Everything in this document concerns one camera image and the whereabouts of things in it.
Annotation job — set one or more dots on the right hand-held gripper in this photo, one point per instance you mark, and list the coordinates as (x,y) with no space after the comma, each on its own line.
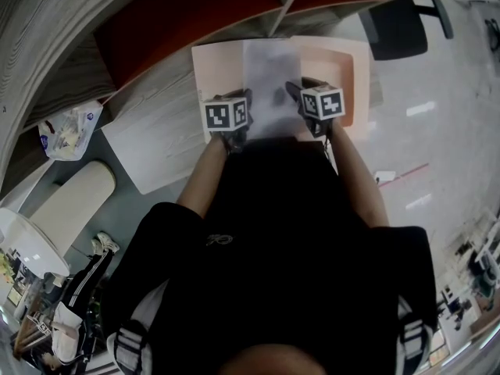
(330,104)

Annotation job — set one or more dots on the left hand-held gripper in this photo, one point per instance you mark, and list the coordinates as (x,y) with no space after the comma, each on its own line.
(218,115)

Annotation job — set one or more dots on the white A4 paper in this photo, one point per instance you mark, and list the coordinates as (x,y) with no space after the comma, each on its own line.
(273,72)

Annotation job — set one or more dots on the pink folder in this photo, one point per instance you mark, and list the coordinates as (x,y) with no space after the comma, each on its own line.
(218,68)

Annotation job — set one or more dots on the person's right forearm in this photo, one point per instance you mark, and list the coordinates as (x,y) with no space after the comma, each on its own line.
(363,186)

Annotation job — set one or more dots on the person's left forearm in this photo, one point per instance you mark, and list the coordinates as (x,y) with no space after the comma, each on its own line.
(199,182)

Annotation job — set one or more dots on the grey wooden shelf desk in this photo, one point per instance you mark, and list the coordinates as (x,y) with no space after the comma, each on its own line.
(156,123)

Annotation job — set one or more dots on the black office chair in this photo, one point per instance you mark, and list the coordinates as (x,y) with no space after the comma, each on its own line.
(398,26)

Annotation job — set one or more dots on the white power strip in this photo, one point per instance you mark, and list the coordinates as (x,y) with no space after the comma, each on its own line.
(384,176)

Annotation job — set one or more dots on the person's black t-shirt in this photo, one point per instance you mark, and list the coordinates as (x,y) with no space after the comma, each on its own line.
(281,256)

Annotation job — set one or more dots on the plastic bag of tissues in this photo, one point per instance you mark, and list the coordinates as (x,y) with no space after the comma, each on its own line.
(66,131)

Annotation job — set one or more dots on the black chair base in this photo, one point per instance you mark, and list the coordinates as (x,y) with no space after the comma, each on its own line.
(493,33)

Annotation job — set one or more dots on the person's face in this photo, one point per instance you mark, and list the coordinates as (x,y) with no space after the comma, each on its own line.
(281,361)

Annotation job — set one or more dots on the yellow flowers in vase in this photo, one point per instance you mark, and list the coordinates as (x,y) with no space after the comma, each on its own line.
(6,268)

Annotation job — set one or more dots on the white round table ribbed pedestal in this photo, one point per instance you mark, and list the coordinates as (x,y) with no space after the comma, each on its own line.
(74,197)

